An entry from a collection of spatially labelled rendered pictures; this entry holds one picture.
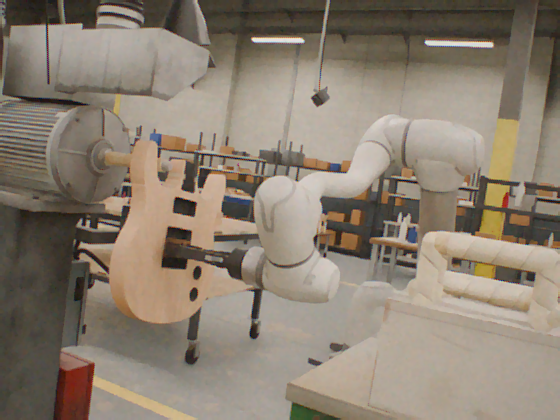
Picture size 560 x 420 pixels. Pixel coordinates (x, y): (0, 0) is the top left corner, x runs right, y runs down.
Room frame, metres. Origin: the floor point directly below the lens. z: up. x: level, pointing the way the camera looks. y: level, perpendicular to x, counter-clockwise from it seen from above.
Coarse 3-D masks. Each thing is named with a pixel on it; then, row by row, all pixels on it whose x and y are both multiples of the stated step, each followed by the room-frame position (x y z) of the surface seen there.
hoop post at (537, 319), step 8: (544, 272) 0.74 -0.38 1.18; (552, 272) 0.73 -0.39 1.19; (544, 280) 0.74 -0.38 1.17; (552, 280) 0.73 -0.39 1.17; (536, 288) 0.75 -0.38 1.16; (544, 288) 0.73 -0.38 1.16; (552, 288) 0.73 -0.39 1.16; (536, 296) 0.74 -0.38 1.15; (544, 296) 0.73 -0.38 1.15; (552, 296) 0.73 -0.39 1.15; (536, 304) 0.74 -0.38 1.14; (544, 304) 0.73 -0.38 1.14; (552, 304) 0.73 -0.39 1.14; (536, 312) 0.74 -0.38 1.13; (544, 312) 0.73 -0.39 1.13; (536, 320) 0.74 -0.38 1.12; (544, 320) 0.73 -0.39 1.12; (536, 328) 0.73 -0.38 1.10; (544, 328) 0.73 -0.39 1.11
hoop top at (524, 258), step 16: (432, 240) 0.80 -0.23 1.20; (448, 240) 0.80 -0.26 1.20; (464, 240) 0.79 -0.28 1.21; (480, 240) 0.79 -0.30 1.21; (464, 256) 0.79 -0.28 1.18; (480, 256) 0.77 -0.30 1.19; (496, 256) 0.76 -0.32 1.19; (512, 256) 0.75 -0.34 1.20; (528, 256) 0.75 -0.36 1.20; (544, 256) 0.74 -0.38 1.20
